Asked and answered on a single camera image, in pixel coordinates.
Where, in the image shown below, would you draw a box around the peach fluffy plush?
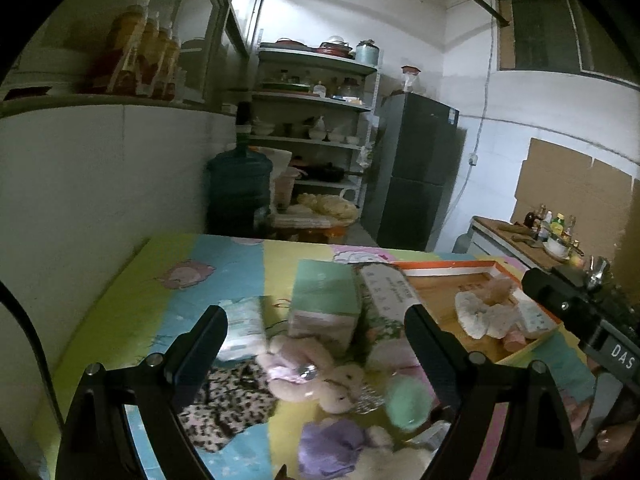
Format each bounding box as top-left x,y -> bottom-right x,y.
460,279 -> 519,307

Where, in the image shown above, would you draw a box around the small shiny metal object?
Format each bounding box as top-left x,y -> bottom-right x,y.
582,254 -> 611,289

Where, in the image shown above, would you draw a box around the row of white bowls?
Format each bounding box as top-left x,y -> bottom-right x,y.
249,115 -> 362,145

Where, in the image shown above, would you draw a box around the black cable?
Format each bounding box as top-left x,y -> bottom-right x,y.
0,280 -> 52,387

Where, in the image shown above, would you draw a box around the dark green water jug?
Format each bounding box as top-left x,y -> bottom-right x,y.
205,101 -> 275,237

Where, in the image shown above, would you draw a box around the large amber pickle jar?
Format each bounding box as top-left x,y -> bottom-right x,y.
94,4 -> 151,97

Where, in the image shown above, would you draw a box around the glass jar with red lid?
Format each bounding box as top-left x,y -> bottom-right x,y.
400,64 -> 424,94

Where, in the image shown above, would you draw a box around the green screened window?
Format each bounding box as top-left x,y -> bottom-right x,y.
494,0 -> 640,87

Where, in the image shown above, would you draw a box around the pale blue kettle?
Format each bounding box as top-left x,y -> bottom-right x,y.
354,38 -> 381,64

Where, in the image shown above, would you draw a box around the group of condiment bottles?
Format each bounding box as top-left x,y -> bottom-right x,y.
522,203 -> 579,241

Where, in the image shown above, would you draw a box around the colourful cartoon printed bed sheet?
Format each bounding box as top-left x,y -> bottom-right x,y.
30,232 -> 601,480

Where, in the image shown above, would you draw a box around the stacked pots with lids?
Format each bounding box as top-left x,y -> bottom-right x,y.
314,34 -> 356,59

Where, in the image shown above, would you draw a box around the purple plush toy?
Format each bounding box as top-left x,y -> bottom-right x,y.
299,417 -> 372,479

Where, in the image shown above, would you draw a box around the medium amber pickle jar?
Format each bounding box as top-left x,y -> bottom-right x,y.
137,15 -> 166,99

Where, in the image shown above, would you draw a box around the translucent plastic container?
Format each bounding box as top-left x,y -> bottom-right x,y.
272,167 -> 301,209

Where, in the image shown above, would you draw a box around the mint green plush ball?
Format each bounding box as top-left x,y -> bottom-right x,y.
384,376 -> 434,430

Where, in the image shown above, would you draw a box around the white metal shelf rack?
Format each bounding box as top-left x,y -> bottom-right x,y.
249,41 -> 382,222

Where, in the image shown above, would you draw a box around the pale green cardboard box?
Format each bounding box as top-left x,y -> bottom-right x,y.
287,259 -> 362,357

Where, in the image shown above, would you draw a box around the cream teddy bear plush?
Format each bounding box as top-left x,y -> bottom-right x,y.
256,334 -> 367,414

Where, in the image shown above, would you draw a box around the orange stool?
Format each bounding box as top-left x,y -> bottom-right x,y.
294,225 -> 349,244

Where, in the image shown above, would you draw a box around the white wall cable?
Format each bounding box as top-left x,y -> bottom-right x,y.
439,19 -> 502,252

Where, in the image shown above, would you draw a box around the small amber pickle jar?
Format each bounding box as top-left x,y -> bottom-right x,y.
157,27 -> 181,101

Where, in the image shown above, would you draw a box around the small white tissue pack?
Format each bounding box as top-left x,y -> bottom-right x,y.
216,296 -> 269,364

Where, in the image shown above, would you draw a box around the black wok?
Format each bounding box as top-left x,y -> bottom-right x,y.
299,159 -> 346,181

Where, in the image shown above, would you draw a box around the kitchen counter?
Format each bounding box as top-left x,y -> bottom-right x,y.
469,214 -> 602,282

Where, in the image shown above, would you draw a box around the orange rimmed cardboard box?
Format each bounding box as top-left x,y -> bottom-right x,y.
394,259 -> 562,367

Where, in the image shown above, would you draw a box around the dark grey fridge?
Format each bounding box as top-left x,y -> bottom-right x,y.
359,90 -> 469,252

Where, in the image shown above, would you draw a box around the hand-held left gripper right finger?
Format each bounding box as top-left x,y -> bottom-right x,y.
404,305 -> 583,480

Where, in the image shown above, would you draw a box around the white dotted scrunchie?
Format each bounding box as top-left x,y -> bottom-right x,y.
454,290 -> 512,339

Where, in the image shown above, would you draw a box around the row of small jars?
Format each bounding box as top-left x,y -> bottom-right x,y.
262,72 -> 369,104

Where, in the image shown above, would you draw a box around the pink pouch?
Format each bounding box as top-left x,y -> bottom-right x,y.
502,327 -> 534,354

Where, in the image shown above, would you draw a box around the large floral tissue pack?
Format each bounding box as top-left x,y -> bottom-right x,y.
357,264 -> 422,372

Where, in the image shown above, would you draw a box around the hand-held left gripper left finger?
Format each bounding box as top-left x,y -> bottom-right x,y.
55,305 -> 229,480

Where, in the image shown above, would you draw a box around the white bowl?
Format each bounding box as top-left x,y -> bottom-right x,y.
542,235 -> 571,260

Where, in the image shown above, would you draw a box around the small labelled bottle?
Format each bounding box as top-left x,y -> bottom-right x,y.
410,420 -> 454,452

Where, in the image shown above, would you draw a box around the black stove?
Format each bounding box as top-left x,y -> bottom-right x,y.
602,279 -> 640,322

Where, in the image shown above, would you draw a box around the cardboard sheet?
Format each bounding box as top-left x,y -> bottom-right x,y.
512,137 -> 636,262

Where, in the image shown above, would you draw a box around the pale yellow lumpy pile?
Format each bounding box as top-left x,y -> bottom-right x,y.
297,191 -> 359,220

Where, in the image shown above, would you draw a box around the leopard print cloth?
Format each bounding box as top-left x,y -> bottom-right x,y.
177,361 -> 279,454

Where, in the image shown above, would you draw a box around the round woven tray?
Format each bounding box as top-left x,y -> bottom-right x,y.
271,212 -> 359,229

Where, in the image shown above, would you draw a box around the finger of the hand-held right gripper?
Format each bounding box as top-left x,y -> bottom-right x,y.
522,267 -> 609,346

